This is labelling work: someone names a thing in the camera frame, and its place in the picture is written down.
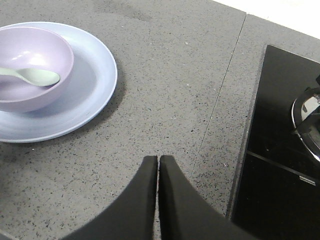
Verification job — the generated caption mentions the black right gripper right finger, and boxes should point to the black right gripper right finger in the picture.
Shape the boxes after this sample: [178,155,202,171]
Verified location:
[158,155,255,240]

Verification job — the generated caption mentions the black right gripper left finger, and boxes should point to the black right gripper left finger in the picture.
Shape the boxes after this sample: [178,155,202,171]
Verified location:
[63,156,158,240]

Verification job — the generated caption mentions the light green plastic spoon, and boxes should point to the light green plastic spoon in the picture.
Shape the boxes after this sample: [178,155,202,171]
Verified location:
[0,67,61,87]

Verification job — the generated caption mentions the purple plastic bowl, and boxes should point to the purple plastic bowl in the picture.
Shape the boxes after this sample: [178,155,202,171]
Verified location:
[0,26,75,113]

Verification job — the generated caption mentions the light blue plate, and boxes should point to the light blue plate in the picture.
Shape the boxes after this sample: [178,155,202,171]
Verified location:
[0,21,118,143]

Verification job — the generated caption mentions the black induction cooktop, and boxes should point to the black induction cooktop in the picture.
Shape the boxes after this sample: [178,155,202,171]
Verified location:
[231,45,320,240]

